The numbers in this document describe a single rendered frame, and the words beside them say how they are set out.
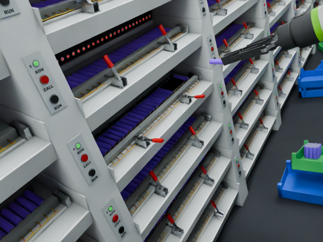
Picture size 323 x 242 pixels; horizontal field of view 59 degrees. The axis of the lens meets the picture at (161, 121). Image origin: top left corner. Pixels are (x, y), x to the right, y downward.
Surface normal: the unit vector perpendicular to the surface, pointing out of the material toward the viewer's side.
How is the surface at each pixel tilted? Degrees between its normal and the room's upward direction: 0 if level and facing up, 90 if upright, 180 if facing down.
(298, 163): 68
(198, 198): 17
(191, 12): 90
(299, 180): 0
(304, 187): 0
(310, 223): 0
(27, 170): 107
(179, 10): 90
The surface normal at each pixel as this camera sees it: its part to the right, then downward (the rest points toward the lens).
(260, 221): -0.29, -0.85
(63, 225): -0.05, -0.81
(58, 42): 0.85, 0.28
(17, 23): 0.79, 0.04
